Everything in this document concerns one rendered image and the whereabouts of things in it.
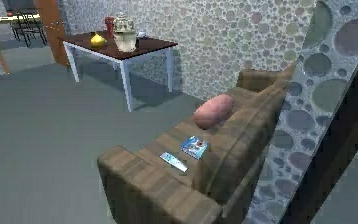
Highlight pink pillow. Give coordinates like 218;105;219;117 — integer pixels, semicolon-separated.
192;93;236;131

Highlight pale blue remote control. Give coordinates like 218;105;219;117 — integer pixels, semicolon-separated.
159;151;189;173

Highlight brown wooden door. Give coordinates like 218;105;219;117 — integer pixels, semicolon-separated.
34;0;70;68

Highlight dark table with white legs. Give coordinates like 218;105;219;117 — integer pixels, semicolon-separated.
57;30;179;113

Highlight white patterned jar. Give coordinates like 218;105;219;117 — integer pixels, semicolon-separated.
112;12;138;53

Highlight blue book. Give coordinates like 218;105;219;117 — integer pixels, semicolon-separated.
180;135;209;161

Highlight black chair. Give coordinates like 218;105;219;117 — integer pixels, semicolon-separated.
1;0;49;48

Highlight brown striped sofa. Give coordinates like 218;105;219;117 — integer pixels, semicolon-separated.
96;61;298;224

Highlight red vase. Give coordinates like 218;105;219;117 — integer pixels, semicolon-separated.
104;16;116;39

